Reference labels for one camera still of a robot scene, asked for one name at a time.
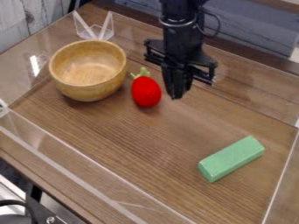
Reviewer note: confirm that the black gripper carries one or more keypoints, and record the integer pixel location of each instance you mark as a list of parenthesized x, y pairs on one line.
[(179, 55)]

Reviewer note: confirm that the red plush strawberry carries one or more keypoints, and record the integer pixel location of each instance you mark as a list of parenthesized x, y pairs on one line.
[(145, 90)]

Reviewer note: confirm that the wooden bowl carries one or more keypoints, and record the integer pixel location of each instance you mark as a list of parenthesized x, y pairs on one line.
[(88, 69)]

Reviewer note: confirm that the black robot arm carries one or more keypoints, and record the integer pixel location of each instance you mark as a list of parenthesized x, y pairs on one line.
[(184, 12)]

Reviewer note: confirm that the green rectangular block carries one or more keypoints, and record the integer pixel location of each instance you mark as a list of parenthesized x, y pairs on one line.
[(221, 163)]

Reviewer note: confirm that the clear acrylic corner bracket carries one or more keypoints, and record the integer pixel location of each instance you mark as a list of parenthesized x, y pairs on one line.
[(91, 32)]

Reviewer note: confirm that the clear acrylic tray wall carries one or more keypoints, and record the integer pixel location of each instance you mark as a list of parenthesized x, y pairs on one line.
[(88, 188)]

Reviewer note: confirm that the black table leg bracket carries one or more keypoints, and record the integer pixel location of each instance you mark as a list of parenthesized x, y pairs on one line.
[(41, 214)]

